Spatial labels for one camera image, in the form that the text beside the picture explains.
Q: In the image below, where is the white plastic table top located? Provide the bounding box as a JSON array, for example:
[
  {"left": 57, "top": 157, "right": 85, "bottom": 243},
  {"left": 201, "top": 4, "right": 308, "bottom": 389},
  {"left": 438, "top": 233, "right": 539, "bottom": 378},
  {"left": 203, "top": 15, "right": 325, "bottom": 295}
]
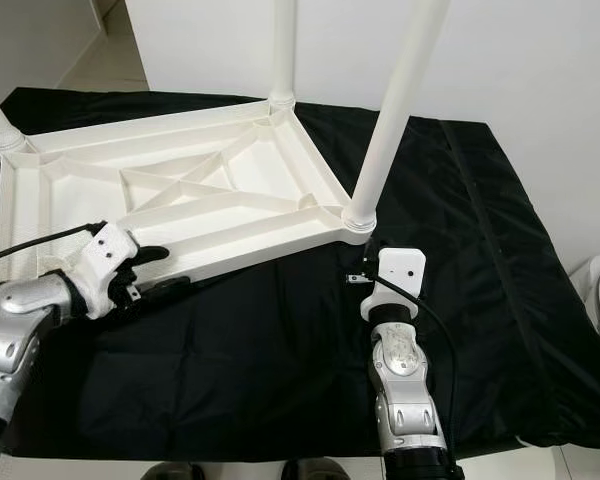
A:
[{"left": 0, "top": 95, "right": 376, "bottom": 291}]

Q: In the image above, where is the black cloth table cover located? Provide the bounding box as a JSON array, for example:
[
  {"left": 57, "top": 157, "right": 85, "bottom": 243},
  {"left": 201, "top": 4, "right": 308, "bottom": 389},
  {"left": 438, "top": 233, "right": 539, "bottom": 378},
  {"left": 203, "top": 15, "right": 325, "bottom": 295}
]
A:
[{"left": 0, "top": 88, "right": 600, "bottom": 461}]

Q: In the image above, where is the grey left robot foot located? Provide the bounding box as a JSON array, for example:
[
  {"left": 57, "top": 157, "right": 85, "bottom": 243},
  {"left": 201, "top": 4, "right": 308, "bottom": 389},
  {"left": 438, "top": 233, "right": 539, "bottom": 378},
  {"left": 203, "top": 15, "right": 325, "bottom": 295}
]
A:
[{"left": 145, "top": 465, "right": 201, "bottom": 480}]

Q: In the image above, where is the grey robot foot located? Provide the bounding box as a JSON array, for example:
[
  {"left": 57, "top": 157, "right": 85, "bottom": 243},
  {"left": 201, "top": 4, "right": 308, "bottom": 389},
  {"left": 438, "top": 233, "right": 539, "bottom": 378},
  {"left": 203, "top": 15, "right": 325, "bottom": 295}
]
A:
[
  {"left": 145, "top": 465, "right": 201, "bottom": 480},
  {"left": 280, "top": 462, "right": 351, "bottom": 480}
]

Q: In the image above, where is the grey right robot foot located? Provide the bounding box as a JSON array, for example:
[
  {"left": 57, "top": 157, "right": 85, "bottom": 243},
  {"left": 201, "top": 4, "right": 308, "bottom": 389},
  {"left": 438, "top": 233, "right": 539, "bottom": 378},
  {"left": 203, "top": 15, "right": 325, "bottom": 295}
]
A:
[{"left": 280, "top": 462, "right": 351, "bottom": 480}]

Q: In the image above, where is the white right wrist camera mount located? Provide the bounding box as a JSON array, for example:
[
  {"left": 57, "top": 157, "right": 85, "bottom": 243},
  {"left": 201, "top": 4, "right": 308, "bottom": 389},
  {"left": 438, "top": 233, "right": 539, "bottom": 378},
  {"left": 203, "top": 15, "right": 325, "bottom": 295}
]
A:
[{"left": 362, "top": 247, "right": 427, "bottom": 321}]

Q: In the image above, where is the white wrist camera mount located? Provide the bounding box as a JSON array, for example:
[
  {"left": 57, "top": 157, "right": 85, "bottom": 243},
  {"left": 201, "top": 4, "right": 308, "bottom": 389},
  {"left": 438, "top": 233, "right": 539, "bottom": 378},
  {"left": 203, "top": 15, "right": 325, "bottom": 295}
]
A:
[
  {"left": 78, "top": 222, "right": 141, "bottom": 319},
  {"left": 362, "top": 247, "right": 427, "bottom": 321}
]

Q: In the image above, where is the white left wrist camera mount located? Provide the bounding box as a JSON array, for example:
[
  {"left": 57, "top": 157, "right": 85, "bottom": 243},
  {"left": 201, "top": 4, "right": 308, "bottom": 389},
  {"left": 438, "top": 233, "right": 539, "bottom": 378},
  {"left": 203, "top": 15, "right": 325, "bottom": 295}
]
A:
[{"left": 78, "top": 222, "right": 141, "bottom": 319}]

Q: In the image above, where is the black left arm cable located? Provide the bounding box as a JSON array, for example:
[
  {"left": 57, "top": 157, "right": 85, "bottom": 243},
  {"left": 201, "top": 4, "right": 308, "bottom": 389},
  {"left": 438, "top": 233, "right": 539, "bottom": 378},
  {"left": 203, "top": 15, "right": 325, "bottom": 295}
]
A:
[{"left": 0, "top": 225, "right": 106, "bottom": 271}]

